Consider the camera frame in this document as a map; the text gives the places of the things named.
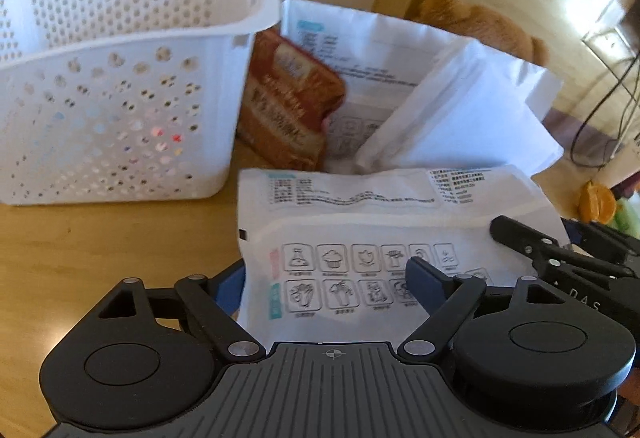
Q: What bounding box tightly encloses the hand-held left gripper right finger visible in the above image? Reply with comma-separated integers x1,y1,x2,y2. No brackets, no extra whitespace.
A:
398,257,568,363

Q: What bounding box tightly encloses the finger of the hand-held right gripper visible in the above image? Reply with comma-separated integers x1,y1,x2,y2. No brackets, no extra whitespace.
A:
490,216,566,269
562,218,640,264

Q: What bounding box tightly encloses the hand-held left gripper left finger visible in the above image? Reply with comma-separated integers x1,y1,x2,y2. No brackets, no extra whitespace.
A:
75,260,263,363

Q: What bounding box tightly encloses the white pouch with icons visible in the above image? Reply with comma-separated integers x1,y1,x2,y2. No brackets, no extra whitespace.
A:
236,164,568,339

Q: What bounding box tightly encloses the white perforated plastic basket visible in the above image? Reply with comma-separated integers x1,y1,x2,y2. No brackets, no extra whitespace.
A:
0,0,282,206

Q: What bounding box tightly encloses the half orange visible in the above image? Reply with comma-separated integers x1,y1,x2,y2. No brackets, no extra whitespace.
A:
579,180,617,225

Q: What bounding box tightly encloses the plain white soft pack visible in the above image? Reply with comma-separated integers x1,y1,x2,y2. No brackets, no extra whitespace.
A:
356,40,563,176

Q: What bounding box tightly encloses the red snack bag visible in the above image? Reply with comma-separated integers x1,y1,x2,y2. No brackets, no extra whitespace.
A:
236,29,347,171

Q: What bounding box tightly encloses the brown teddy bear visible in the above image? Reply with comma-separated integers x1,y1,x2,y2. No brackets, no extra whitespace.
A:
405,0,549,67

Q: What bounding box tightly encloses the large white printed pouch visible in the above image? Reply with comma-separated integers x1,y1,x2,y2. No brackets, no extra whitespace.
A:
277,0,563,169

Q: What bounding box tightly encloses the thick black cable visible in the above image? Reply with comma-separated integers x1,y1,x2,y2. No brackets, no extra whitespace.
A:
571,35,640,169

